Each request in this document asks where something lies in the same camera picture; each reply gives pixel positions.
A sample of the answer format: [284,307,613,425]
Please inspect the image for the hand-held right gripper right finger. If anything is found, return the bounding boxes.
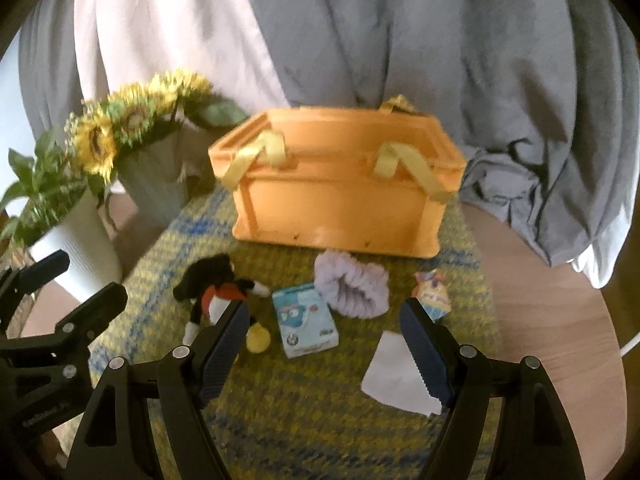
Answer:
[399,297,587,480]

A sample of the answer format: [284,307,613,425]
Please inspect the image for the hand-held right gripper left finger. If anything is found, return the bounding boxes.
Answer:
[65,302,251,480]

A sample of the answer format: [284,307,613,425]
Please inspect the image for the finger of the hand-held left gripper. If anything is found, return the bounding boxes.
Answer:
[0,250,71,322]
[0,282,129,362]

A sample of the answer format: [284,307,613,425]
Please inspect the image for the yellow pompom ball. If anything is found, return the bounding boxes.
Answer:
[244,322,274,354]

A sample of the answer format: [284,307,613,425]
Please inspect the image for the white napkin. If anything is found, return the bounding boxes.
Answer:
[361,331,443,416]

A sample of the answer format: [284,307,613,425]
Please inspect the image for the small colourful packet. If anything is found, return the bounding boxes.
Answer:
[414,269,452,322]

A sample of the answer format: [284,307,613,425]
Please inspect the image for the black red white plush toy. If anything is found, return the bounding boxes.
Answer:
[172,254,271,346]

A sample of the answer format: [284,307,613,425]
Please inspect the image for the light blue tissue packet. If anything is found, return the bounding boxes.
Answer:
[272,282,340,359]

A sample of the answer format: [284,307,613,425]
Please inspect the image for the purple fluffy scrunchie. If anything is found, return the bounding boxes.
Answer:
[314,249,391,318]

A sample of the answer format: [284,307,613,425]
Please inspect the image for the orange storage box yellow handles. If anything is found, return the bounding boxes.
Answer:
[207,94,468,260]

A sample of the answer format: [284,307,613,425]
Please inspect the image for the white ribbed plant pot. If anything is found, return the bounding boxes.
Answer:
[27,190,124,302]

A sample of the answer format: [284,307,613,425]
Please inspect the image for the green leafy plant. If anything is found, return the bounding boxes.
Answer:
[0,125,98,252]

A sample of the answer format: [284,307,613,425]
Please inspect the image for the yellow green plaid mat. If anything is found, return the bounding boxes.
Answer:
[87,185,503,480]

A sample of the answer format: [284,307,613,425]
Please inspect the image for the grey vase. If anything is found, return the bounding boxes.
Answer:
[117,125,217,228]

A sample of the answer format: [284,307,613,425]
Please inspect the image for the sunflower bouquet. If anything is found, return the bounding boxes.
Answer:
[65,69,249,197]

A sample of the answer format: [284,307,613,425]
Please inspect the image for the grey curtain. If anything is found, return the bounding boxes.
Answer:
[19,0,93,146]
[235,0,640,288]

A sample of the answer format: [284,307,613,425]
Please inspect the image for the pale pink curtain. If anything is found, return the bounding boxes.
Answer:
[74,0,292,196]

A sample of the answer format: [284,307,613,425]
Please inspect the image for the white cable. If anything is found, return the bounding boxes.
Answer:
[617,330,640,357]

